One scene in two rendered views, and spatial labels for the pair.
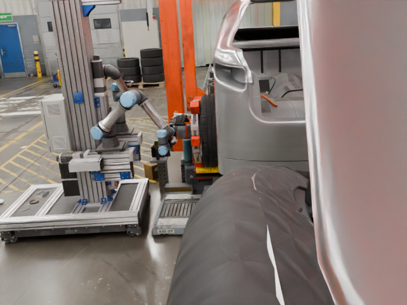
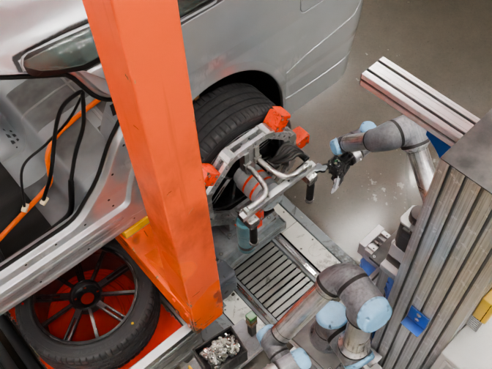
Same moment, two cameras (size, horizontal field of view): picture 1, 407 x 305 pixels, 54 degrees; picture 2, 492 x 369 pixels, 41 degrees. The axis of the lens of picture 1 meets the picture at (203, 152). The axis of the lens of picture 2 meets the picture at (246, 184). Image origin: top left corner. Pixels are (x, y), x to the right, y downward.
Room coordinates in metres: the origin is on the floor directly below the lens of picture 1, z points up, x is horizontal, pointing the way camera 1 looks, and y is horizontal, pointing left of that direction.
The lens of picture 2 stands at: (4.68, 1.30, 3.32)
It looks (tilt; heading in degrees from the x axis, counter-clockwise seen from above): 56 degrees down; 228
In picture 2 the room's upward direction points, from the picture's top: 3 degrees counter-clockwise
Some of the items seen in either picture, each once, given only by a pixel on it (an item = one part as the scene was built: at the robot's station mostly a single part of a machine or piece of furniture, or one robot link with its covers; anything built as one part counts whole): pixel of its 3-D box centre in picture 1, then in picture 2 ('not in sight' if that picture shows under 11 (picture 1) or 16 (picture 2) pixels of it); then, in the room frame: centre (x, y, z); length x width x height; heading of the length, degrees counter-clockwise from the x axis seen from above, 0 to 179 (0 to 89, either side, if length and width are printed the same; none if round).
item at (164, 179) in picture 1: (163, 173); not in sight; (4.20, 0.46, 0.21); 0.10 x 0.10 x 0.42; 86
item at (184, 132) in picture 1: (189, 131); (258, 186); (3.56, 0.12, 0.85); 0.21 x 0.14 x 0.14; 86
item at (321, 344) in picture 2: (120, 126); (329, 330); (3.85, 0.80, 0.87); 0.15 x 0.15 x 0.10
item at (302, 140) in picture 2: (195, 141); (297, 139); (3.24, 0.06, 0.85); 0.09 x 0.08 x 0.07; 176
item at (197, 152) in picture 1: (197, 131); (247, 176); (3.56, 0.04, 0.85); 0.54 x 0.07 x 0.54; 176
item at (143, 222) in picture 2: not in sight; (129, 218); (4.05, -0.25, 0.71); 0.14 x 0.14 x 0.05; 86
